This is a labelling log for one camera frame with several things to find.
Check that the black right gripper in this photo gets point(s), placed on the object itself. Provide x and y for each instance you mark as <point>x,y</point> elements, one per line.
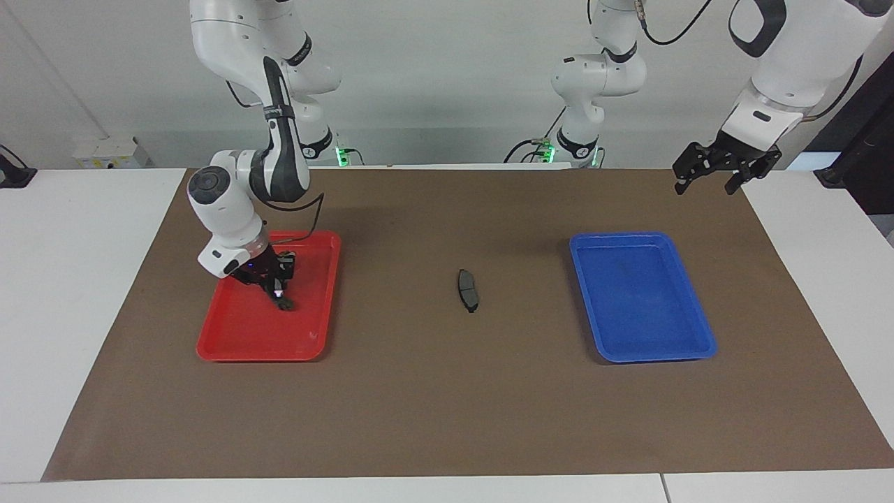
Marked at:
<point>255,269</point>

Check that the blue plastic tray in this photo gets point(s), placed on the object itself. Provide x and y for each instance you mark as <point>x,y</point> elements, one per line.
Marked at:
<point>642,300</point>

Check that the black stand frame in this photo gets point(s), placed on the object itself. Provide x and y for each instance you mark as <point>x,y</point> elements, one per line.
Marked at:
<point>866,140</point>

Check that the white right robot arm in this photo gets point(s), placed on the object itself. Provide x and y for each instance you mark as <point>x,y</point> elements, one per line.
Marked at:
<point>223,202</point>

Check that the red plastic tray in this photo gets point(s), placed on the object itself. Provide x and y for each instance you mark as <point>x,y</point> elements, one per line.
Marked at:
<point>244,335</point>

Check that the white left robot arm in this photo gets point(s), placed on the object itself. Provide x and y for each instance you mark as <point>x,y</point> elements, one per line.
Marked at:
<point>789,63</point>

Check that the dark brake pad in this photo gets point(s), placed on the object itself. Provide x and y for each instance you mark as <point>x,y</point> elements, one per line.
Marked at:
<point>468,290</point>

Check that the white wall socket box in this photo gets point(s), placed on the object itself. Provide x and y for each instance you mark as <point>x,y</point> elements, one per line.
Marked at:
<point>112,152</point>

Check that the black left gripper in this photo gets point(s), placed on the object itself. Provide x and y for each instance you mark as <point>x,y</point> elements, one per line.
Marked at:
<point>726,157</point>

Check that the brown table mat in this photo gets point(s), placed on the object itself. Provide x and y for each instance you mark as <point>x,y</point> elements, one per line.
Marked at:
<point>447,419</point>

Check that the small black clamp mount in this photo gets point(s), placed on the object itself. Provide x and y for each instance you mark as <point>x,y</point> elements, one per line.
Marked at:
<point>14,175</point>

